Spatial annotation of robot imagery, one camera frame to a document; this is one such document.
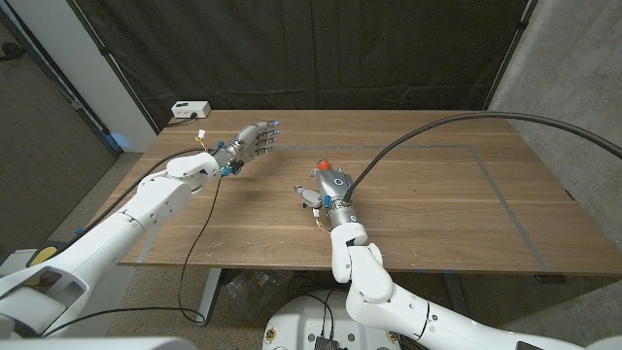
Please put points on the black finned electronics module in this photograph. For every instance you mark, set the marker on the black finned electronics module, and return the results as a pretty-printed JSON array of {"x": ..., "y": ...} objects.
[{"x": 326, "y": 343}]

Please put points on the clear plastic bag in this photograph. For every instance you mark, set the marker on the clear plastic bag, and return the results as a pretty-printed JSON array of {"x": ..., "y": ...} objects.
[{"x": 252, "y": 291}]

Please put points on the black backdrop stand pole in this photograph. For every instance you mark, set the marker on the black backdrop stand pole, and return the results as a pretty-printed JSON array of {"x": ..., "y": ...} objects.
[
  {"x": 523, "y": 24},
  {"x": 103, "y": 49}
]

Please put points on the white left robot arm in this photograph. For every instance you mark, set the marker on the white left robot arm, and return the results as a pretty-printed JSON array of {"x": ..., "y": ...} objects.
[{"x": 97, "y": 243}]

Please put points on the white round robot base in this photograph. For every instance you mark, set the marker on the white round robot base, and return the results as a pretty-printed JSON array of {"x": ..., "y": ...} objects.
[{"x": 301, "y": 321}]

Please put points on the red ball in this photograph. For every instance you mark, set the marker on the red ball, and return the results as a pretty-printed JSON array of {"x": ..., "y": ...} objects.
[{"x": 323, "y": 164}]

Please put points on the black backdrop curtain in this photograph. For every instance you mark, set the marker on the black backdrop curtain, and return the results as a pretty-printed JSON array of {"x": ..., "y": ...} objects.
[{"x": 291, "y": 48}]

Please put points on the grey table leg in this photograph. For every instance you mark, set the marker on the grey table leg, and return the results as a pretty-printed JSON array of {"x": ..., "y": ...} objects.
[
  {"x": 457, "y": 301},
  {"x": 209, "y": 296}
]

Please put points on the white robot torso edge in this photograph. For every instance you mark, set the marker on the white robot torso edge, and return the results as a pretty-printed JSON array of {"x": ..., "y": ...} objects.
[{"x": 97, "y": 344}]

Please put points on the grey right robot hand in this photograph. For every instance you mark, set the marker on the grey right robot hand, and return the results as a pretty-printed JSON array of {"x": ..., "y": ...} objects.
[{"x": 335, "y": 187}]

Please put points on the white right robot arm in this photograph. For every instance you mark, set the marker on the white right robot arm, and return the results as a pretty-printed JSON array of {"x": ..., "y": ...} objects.
[{"x": 374, "y": 282}]

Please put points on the black device with yellow disc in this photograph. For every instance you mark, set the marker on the black device with yellow disc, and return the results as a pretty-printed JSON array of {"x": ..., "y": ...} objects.
[{"x": 44, "y": 254}]

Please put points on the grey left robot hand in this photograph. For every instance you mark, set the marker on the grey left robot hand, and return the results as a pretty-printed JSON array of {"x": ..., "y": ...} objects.
[{"x": 243, "y": 146}]

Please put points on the white power box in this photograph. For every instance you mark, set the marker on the white power box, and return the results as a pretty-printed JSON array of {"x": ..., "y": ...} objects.
[{"x": 190, "y": 109}]

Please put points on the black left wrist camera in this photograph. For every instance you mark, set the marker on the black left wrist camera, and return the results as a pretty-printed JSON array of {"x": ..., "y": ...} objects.
[{"x": 235, "y": 168}]

